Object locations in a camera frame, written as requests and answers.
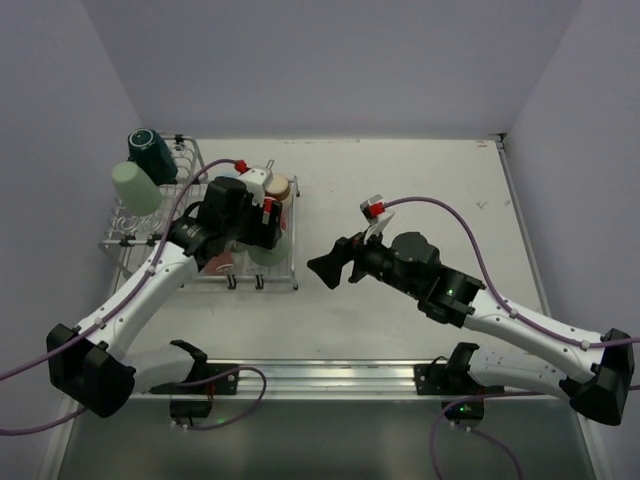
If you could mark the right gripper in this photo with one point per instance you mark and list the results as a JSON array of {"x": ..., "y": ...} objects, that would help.
[{"x": 358, "y": 260}]

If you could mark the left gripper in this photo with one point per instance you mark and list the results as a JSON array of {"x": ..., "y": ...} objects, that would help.
[{"x": 270, "y": 230}]

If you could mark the pale green mug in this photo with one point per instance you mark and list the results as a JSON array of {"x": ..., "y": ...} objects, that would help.
[{"x": 270, "y": 257}]

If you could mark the red mug black handle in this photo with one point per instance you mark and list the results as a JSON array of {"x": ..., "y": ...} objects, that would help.
[{"x": 283, "y": 220}]

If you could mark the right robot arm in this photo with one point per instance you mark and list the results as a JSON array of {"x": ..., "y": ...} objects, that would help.
[{"x": 592, "y": 371}]

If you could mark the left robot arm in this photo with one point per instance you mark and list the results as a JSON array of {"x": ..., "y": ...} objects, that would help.
[{"x": 91, "y": 362}]

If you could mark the pink cup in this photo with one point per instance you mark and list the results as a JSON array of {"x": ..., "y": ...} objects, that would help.
[{"x": 219, "y": 265}]

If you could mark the light green tumbler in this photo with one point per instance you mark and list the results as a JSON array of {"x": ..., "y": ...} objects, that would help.
[{"x": 138, "y": 193}]

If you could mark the dark green mug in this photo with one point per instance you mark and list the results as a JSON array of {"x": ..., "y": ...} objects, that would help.
[{"x": 149, "y": 151}]

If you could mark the left black controller box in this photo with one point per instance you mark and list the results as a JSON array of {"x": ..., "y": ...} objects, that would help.
[{"x": 189, "y": 410}]

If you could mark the black controller box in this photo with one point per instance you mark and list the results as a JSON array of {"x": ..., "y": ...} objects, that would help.
[
  {"x": 189, "y": 410},
  {"x": 468, "y": 414}
]

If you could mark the right black controller box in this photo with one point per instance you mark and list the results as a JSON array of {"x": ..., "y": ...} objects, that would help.
[{"x": 468, "y": 414}]

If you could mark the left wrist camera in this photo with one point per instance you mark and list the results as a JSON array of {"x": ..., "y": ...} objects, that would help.
[{"x": 256, "y": 180}]

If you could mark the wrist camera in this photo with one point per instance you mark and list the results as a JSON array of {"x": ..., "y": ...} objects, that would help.
[
  {"x": 256, "y": 180},
  {"x": 377, "y": 216}
]

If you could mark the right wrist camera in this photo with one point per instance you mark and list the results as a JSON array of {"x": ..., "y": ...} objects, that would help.
[{"x": 377, "y": 216}]

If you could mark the aluminium mounting rail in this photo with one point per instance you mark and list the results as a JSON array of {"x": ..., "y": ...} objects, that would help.
[{"x": 350, "y": 379}]

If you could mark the metal wire dish rack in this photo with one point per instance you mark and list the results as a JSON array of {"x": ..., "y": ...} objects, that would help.
[{"x": 129, "y": 240}]

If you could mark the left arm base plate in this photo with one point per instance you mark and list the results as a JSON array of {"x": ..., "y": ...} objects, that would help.
[{"x": 225, "y": 385}]

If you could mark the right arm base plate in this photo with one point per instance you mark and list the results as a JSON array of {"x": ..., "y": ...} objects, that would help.
[{"x": 433, "y": 379}]

